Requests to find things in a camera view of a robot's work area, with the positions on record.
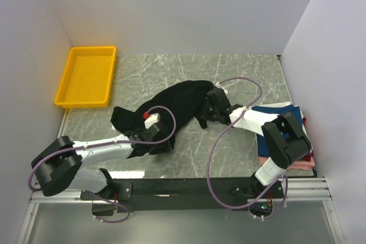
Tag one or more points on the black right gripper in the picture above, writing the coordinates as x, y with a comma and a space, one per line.
205, 112

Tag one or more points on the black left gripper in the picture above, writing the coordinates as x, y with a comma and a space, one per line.
162, 149

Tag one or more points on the black t-shirt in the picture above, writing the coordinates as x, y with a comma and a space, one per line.
176, 105

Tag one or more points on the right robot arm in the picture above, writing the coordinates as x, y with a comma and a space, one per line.
283, 135

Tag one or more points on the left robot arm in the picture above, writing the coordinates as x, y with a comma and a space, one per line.
65, 164

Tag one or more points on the blue folded t-shirt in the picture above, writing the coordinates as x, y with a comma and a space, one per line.
295, 110

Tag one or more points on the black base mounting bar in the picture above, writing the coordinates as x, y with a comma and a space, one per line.
180, 193

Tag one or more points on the yellow plastic tray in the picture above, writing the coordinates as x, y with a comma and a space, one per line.
87, 77

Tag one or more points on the red folded t-shirt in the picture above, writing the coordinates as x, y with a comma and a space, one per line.
308, 156

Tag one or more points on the pink folded t-shirt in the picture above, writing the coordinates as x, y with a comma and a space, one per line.
303, 164

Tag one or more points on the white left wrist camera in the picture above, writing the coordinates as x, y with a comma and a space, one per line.
151, 120

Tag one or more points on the aluminium frame rail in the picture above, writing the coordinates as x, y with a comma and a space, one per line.
297, 189

